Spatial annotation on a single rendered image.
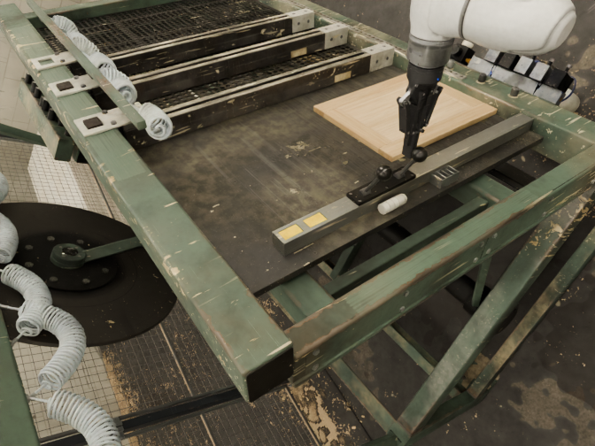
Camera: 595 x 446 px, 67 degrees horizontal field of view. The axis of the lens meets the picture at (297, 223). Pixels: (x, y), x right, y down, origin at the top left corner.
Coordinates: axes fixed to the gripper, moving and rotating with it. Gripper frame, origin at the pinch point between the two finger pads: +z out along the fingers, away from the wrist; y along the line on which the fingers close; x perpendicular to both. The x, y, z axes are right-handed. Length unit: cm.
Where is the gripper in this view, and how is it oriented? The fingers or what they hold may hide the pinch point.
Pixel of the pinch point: (410, 142)
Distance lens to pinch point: 114.7
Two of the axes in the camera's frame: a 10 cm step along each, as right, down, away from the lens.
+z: 0.0, 7.4, 6.8
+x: 5.9, 5.5, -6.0
